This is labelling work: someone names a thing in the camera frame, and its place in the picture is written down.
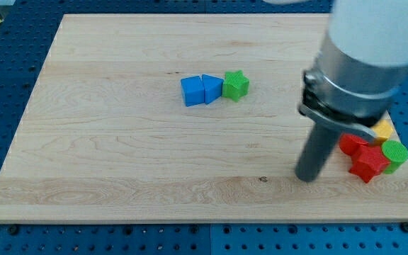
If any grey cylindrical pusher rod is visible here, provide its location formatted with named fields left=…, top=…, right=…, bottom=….
left=295, top=124, right=341, bottom=182

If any silver clamp end effector mount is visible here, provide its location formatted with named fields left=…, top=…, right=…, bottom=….
left=299, top=34, right=408, bottom=143

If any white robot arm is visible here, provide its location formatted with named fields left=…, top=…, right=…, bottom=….
left=295, top=0, right=408, bottom=182

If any red round block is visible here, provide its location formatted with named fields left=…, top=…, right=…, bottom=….
left=339, top=133, right=369, bottom=156

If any red star block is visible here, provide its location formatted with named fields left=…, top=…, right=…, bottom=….
left=348, top=146, right=391, bottom=183

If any yellow block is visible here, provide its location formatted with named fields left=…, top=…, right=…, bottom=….
left=370, top=119, right=394, bottom=146

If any green cylinder block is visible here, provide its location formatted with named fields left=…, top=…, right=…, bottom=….
left=381, top=140, right=408, bottom=174

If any green star block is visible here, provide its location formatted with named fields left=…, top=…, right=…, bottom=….
left=222, top=70, right=249, bottom=102

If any blue triangle block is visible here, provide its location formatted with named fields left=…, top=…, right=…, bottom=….
left=201, top=74, right=224, bottom=104

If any blue cube block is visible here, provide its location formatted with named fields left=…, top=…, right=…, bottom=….
left=181, top=76, right=205, bottom=107

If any light wooden board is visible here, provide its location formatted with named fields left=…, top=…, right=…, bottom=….
left=0, top=14, right=408, bottom=225

